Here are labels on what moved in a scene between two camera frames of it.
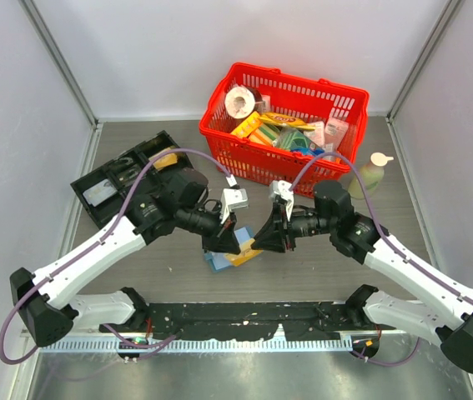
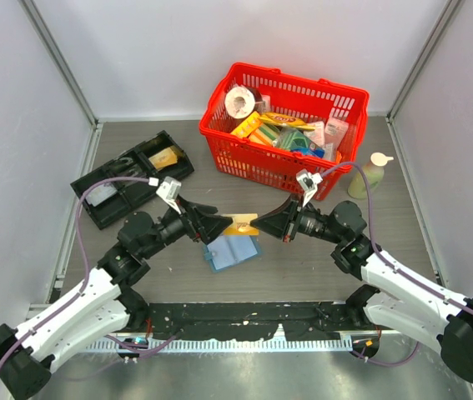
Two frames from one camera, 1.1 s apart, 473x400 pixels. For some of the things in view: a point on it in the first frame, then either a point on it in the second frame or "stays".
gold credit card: [246, 254] -> [241, 224]
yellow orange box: [249, 128] stays
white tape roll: [239, 102] stays
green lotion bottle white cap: [370, 177] stays
